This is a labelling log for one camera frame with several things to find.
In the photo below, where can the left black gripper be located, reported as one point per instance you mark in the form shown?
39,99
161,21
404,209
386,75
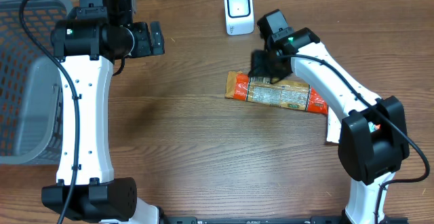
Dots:
140,48

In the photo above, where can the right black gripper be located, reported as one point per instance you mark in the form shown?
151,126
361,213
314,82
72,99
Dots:
255,72

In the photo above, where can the orange spaghetti packet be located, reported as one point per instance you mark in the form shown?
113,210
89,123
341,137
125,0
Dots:
286,94

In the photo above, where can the white cream tube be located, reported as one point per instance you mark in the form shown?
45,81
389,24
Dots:
333,127

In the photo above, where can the teal wet wipes pack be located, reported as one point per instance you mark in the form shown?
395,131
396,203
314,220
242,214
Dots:
372,127

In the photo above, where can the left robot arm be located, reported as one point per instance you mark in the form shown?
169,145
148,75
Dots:
86,46

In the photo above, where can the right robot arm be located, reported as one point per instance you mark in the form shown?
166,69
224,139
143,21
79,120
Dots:
372,141

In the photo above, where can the white barcode scanner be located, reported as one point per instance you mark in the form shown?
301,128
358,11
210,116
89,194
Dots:
239,16

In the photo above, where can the grey plastic mesh basket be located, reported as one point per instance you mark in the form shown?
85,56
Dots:
31,96

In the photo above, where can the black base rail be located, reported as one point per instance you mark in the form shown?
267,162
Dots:
311,220

